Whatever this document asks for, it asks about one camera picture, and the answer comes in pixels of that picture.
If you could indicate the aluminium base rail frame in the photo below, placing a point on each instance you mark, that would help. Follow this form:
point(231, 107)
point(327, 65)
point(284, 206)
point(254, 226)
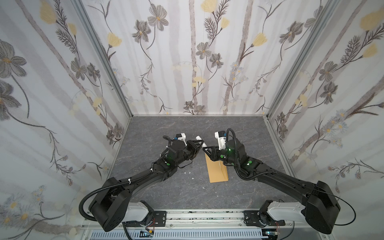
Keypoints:
point(207, 219)

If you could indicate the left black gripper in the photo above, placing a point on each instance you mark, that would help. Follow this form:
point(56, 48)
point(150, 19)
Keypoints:
point(189, 147)

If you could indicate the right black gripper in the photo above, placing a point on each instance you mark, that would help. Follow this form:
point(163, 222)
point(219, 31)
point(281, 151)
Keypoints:
point(217, 153)

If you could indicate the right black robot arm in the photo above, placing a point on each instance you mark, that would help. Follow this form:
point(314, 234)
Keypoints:
point(314, 204)

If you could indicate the white glue stick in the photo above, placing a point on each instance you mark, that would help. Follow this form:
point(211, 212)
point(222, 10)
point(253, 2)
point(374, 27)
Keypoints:
point(201, 142)

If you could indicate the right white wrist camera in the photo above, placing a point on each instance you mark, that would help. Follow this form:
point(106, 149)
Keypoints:
point(221, 137)

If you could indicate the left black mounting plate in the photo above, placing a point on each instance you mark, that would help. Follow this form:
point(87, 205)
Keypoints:
point(156, 219)

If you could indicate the white perforated cable duct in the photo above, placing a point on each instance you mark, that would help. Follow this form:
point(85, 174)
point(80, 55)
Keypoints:
point(202, 234)

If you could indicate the black mounting plate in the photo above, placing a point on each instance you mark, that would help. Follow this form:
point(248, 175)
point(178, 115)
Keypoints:
point(261, 219)
point(156, 219)

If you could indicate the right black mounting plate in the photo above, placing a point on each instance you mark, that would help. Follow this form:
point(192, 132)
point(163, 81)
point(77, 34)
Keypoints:
point(261, 219)

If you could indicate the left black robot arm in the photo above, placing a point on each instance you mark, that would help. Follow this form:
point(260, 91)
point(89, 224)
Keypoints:
point(110, 204)

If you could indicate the brown kraft envelope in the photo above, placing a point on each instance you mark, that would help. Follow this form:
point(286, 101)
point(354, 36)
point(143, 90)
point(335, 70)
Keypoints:
point(216, 170)

